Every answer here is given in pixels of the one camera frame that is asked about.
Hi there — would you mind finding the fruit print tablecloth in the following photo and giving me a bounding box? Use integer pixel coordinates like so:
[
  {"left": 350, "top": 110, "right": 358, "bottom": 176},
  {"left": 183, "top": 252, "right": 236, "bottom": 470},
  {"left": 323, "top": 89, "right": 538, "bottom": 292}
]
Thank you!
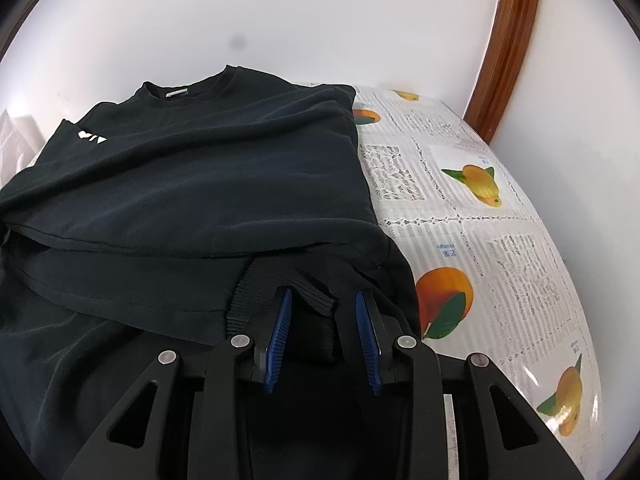
[{"left": 350, "top": 82, "right": 608, "bottom": 472}]

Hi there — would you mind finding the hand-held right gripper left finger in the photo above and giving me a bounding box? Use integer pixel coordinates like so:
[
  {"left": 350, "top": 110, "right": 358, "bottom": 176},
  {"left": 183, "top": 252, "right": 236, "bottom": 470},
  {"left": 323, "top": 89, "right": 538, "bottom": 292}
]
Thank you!
[{"left": 62, "top": 287, "right": 296, "bottom": 480}]

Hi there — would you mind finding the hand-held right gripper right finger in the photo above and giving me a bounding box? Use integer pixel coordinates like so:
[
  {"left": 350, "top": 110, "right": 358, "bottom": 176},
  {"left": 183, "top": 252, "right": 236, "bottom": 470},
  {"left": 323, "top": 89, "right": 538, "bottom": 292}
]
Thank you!
[{"left": 352, "top": 289, "right": 587, "bottom": 480}]

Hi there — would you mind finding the brown wooden door frame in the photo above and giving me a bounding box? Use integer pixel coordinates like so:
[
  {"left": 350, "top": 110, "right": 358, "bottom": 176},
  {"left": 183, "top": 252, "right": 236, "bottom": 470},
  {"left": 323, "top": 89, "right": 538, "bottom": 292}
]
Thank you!
[{"left": 462, "top": 0, "right": 544, "bottom": 145}]

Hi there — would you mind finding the white plastic bag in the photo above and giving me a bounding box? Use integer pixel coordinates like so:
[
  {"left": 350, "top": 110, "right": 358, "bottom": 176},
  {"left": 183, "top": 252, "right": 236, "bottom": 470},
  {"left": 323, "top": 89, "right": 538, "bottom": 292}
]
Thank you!
[{"left": 0, "top": 109, "right": 47, "bottom": 186}]

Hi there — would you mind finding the black sweatshirt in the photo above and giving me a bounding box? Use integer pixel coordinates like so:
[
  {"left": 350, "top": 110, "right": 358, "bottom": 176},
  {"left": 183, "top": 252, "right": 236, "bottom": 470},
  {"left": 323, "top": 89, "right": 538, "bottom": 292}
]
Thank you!
[{"left": 0, "top": 64, "right": 422, "bottom": 480}]

